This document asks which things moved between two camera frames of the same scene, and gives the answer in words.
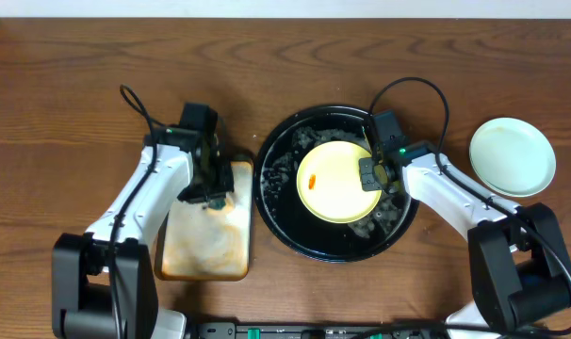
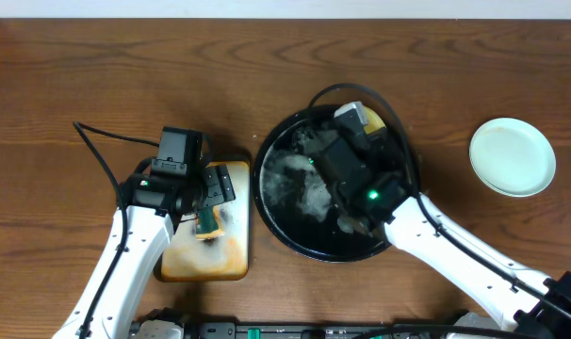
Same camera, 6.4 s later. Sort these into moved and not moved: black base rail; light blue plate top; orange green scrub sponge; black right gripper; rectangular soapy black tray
Moved: black right gripper; orange green scrub sponge
Not moved: black base rail; rectangular soapy black tray; light blue plate top
